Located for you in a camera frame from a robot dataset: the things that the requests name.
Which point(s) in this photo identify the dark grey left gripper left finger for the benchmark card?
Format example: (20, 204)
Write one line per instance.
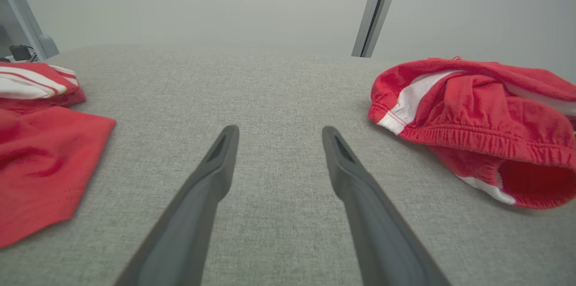
(180, 232)

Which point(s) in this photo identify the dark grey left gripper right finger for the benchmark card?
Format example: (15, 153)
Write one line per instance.
(382, 241)

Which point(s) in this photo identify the red basketball jersey white sleeves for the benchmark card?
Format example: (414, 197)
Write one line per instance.
(40, 164)

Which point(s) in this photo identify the red shorts white side stripes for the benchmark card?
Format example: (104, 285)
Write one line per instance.
(472, 110)

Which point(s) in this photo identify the grey fabric sofa cushion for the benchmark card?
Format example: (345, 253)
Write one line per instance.
(279, 92)

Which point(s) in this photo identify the black power adapter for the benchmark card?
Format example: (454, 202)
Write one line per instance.
(20, 52)

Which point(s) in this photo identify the grey wheeled stand leg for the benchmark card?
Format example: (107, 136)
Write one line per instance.
(27, 20)

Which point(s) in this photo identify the grey metal partition post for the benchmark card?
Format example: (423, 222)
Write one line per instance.
(375, 11)

